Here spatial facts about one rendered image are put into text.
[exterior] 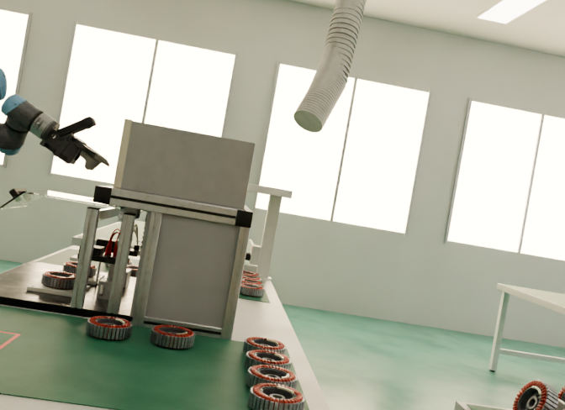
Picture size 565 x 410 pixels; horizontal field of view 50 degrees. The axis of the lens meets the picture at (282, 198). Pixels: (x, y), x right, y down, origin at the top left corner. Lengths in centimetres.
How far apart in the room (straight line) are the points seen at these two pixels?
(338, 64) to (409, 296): 430
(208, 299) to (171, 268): 14
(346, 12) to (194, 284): 199
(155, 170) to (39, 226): 517
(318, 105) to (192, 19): 402
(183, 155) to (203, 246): 29
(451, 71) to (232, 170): 558
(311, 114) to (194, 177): 129
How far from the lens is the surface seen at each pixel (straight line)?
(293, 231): 670
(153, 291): 175
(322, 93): 308
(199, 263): 173
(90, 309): 180
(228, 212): 170
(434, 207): 704
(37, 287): 196
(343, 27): 329
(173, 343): 158
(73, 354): 145
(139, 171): 183
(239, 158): 182
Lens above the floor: 117
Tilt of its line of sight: level
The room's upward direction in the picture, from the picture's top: 10 degrees clockwise
